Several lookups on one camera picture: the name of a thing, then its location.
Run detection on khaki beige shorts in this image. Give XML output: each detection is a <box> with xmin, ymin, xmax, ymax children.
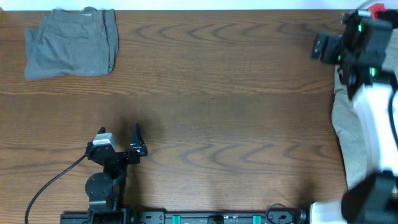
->
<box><xmin>331</xmin><ymin>37</ymin><xmax>398</xmax><ymax>190</ymax></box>

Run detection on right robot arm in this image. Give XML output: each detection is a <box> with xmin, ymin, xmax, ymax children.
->
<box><xmin>301</xmin><ymin>10</ymin><xmax>397</xmax><ymax>223</ymax></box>

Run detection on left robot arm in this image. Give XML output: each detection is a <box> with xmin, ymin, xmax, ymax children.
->
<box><xmin>85</xmin><ymin>123</ymin><xmax>147</xmax><ymax>224</ymax></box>

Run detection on red cloth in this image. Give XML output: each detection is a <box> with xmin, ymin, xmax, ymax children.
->
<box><xmin>368</xmin><ymin>3</ymin><xmax>387</xmax><ymax>19</ymax></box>

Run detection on black cloth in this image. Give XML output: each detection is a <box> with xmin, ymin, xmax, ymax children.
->
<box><xmin>379</xmin><ymin>10</ymin><xmax>397</xmax><ymax>22</ymax></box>

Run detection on folded grey shorts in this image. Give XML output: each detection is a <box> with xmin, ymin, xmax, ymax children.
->
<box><xmin>24</xmin><ymin>7</ymin><xmax>119</xmax><ymax>80</ymax></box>

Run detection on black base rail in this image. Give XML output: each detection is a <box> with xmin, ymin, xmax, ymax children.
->
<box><xmin>60</xmin><ymin>204</ymin><xmax>309</xmax><ymax>224</ymax></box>

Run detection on left black cable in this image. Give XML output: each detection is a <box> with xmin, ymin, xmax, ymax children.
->
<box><xmin>24</xmin><ymin>154</ymin><xmax>90</xmax><ymax>224</ymax></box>

